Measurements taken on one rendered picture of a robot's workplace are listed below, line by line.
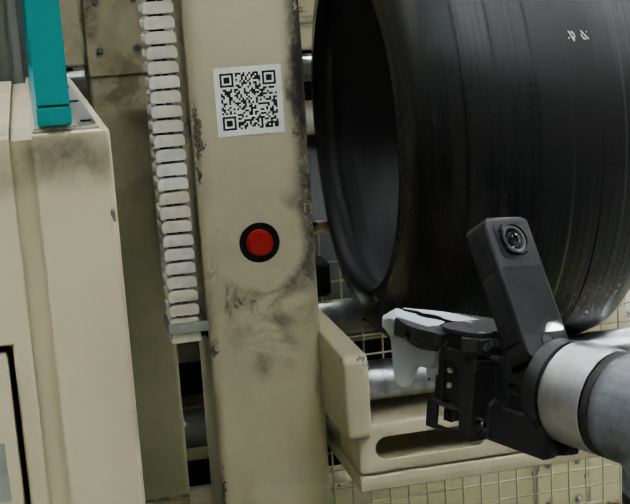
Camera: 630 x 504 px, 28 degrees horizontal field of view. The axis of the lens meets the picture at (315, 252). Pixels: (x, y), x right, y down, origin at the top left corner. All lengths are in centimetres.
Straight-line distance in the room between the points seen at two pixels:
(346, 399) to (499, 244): 46
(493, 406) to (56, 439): 35
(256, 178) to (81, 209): 69
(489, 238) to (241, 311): 54
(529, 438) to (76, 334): 36
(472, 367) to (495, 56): 42
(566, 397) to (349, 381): 51
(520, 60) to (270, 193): 32
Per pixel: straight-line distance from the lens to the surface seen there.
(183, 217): 140
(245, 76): 139
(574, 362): 88
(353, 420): 137
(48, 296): 74
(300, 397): 147
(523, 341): 92
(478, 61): 127
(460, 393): 96
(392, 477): 142
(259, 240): 141
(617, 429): 85
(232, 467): 148
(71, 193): 72
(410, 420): 140
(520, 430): 94
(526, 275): 95
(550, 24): 130
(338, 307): 167
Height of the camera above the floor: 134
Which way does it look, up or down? 12 degrees down
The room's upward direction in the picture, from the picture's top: 4 degrees counter-clockwise
